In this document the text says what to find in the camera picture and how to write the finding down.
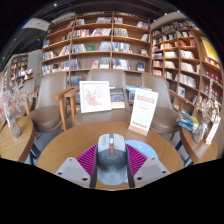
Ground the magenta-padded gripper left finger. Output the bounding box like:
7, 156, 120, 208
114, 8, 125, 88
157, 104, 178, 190
54, 144, 99, 190

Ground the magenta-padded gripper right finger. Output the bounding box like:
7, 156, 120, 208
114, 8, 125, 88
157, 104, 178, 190
126, 144, 171, 189

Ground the grey computer mouse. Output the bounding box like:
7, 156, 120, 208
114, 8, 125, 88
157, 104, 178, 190
95, 133, 129, 186

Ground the round blue mouse pad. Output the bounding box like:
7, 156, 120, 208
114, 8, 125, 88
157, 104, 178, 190
124, 139, 159, 160

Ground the brown leather armchair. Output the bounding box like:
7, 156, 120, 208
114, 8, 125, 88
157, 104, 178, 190
64, 68, 134, 127
26, 70, 73, 134
128, 72, 184, 136

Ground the white table sign red print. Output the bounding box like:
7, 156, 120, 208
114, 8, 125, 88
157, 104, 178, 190
128, 87, 160, 137

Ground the round wooden side table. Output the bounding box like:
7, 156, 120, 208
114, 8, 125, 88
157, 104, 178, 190
0, 115, 37, 164
179, 126, 219, 165

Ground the stack of books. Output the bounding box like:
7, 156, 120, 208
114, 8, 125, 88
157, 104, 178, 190
175, 110, 200, 134

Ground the white framed floral picture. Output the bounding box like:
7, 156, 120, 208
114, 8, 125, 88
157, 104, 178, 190
78, 80, 113, 114

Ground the dark book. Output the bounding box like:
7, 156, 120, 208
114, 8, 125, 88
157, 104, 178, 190
109, 87, 127, 110

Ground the light blue book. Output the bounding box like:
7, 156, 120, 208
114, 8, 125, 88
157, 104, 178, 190
125, 84, 153, 103

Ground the distant wooden bookshelf unit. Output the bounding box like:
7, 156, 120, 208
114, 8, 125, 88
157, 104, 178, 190
9, 53, 34, 86

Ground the curved wooden bookshelf unit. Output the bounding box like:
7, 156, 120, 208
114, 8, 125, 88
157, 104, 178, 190
149, 18, 224, 112

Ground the wide wooden bookshelf unit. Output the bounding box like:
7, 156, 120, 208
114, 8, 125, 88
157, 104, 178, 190
40, 11, 153, 76

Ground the white hanging ceiling panel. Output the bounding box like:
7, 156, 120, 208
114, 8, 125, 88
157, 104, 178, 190
21, 17, 51, 33

